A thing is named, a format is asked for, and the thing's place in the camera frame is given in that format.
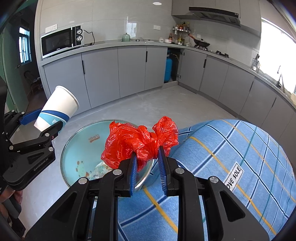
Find white blue paper cup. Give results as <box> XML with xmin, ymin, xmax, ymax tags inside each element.
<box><xmin>34</xmin><ymin>85</ymin><xmax>79</xmax><ymax>132</ymax></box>

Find light blue enamel basin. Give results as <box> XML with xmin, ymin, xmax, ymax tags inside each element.
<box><xmin>60</xmin><ymin>119</ymin><xmax>155</xmax><ymax>191</ymax></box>

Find green ceramic jar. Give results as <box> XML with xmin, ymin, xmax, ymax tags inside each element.
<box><xmin>121</xmin><ymin>33</ymin><xmax>130</xmax><ymax>42</ymax></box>

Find kitchen faucet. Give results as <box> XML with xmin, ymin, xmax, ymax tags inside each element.
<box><xmin>276</xmin><ymin>66</ymin><xmax>285</xmax><ymax>91</ymax></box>

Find black microwave oven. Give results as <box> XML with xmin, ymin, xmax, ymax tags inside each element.
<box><xmin>41</xmin><ymin>25</ymin><xmax>84</xmax><ymax>59</ymax></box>

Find person's left hand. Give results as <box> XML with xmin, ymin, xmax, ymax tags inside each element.
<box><xmin>1</xmin><ymin>187</ymin><xmax>23</xmax><ymax>219</ymax></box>

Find black range hood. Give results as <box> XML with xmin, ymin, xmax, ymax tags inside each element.
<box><xmin>189</xmin><ymin>6</ymin><xmax>240</xmax><ymax>27</ymax></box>

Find spice rack with bottles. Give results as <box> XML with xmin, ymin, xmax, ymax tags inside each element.
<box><xmin>169</xmin><ymin>21</ymin><xmax>191</xmax><ymax>46</ymax></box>

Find blue plaid tablecloth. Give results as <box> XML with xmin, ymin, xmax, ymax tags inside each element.
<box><xmin>118</xmin><ymin>120</ymin><xmax>295</xmax><ymax>240</ymax></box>

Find white fabric label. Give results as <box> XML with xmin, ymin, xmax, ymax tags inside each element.
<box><xmin>224</xmin><ymin>162</ymin><xmax>244</xmax><ymax>192</ymax></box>

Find blue water filter tank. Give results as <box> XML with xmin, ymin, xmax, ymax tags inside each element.
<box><xmin>164</xmin><ymin>56</ymin><xmax>173</xmax><ymax>83</ymax></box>

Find grey kitchen cabinets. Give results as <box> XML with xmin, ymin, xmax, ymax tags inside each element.
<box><xmin>40</xmin><ymin>41</ymin><xmax>295</xmax><ymax>155</ymax></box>

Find red plastic bag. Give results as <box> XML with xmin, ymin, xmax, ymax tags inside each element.
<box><xmin>101</xmin><ymin>116</ymin><xmax>179</xmax><ymax>172</ymax></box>

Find green door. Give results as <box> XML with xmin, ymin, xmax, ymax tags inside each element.
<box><xmin>1</xmin><ymin>23</ymin><xmax>29</xmax><ymax>112</ymax></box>

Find black wok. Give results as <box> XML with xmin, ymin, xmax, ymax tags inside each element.
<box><xmin>188</xmin><ymin>34</ymin><xmax>210</xmax><ymax>49</ymax></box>

